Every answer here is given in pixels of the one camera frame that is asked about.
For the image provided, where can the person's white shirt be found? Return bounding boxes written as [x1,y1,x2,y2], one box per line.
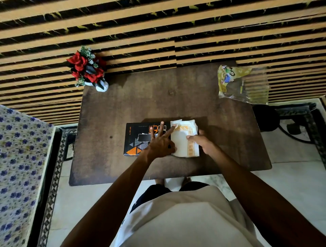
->
[114,185,264,247]

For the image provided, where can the red artificial flower bouquet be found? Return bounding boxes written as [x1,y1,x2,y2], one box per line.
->
[66,46,107,88]

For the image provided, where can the black cable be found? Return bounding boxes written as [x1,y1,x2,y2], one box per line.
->
[278,125,315,145]

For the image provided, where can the person's black shorts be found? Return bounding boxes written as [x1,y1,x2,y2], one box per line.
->
[129,181,210,214]

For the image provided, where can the black bed frame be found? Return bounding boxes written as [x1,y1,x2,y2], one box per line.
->
[27,127,63,247]

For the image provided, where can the white cloth gold border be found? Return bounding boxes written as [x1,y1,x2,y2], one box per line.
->
[170,119,200,158]

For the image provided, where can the black round stool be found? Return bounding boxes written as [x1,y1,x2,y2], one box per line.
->
[252,104,280,132]

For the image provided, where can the blue floral bed sheet mattress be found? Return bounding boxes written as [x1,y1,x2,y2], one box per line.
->
[0,105,56,247]

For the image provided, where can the person's right hand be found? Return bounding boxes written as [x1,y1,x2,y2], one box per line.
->
[186,129,217,156]

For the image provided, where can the black box with orange triangles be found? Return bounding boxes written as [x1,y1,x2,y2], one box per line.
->
[123,122,171,156]

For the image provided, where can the person's left forearm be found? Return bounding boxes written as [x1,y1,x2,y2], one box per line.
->
[61,152,156,247]

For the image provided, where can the person's right forearm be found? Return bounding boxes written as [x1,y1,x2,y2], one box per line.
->
[207,146,326,247]

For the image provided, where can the clear plastic bag yellow print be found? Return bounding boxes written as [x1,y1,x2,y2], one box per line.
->
[217,65,270,105]

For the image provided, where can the white flower vase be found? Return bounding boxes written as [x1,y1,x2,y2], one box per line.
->
[85,78,109,92]

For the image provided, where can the person's left hand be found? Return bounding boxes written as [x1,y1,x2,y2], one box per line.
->
[141,121,177,163]

